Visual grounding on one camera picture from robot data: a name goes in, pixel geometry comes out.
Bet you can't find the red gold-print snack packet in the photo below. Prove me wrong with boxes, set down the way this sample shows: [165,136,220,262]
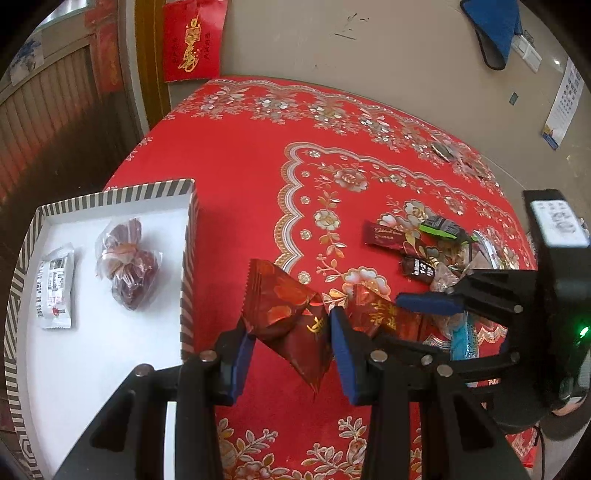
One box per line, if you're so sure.
[346,284,444,343]

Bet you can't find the brown wooden door frame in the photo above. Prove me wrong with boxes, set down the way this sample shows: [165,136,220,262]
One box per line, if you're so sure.
[134,0,172,132]

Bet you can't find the green and black snack packet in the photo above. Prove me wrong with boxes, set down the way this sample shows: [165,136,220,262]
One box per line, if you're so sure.
[419,216,478,243]

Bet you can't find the white snack packet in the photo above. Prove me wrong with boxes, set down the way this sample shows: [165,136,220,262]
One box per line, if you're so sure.
[36,247,76,329]

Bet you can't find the wall calendar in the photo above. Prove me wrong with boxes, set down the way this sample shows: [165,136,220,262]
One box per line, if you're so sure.
[541,58,583,151]

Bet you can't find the clear bag of red dates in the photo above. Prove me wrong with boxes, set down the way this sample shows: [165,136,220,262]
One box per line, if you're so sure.
[95,217,160,311]

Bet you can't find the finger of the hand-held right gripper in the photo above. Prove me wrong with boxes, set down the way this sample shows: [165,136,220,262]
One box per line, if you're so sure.
[373,333,523,385]
[396,270,539,332]

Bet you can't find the blue white sticker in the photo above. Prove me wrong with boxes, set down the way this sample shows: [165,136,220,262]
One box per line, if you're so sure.
[11,39,44,84]

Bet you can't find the white wall socket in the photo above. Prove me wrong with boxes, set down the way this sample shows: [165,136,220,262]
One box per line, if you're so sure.
[510,32,543,72]

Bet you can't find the dark red stick packet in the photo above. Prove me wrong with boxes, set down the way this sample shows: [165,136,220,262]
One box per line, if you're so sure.
[361,220,423,254]

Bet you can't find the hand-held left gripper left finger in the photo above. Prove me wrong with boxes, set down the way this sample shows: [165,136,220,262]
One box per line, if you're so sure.
[54,318,257,480]

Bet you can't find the wooden slatted panel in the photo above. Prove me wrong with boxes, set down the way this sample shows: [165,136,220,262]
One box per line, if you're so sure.
[0,41,139,204]

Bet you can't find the clear biscuit packet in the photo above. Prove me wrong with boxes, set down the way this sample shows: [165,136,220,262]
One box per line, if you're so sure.
[429,264,466,294]

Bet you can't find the red paper couplet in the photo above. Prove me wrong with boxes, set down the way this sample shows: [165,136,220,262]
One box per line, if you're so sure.
[84,0,123,95]

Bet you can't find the small dark packet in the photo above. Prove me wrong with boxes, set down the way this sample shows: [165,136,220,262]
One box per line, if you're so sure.
[457,154,490,179]

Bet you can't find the red floral tablecloth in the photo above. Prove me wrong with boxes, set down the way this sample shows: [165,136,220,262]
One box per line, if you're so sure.
[104,76,541,480]

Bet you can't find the black cable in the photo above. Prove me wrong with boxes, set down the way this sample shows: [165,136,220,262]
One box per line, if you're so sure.
[534,427,546,480]

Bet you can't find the red gold-print paper bag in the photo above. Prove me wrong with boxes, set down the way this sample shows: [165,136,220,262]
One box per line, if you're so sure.
[163,0,227,84]

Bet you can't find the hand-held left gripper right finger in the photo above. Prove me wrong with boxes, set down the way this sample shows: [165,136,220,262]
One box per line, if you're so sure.
[329,307,532,480]

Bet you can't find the blue snack packet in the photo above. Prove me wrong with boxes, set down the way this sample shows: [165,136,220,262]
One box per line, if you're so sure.
[450,318,479,361]

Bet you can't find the striped shallow cardboard box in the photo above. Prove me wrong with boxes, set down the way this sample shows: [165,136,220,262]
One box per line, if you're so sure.
[4,179,200,480]

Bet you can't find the red floral snack packet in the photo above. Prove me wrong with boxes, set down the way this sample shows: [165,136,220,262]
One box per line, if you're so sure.
[240,258,334,398]

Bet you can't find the black stick packet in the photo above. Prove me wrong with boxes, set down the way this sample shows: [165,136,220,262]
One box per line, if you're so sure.
[399,255,437,283]

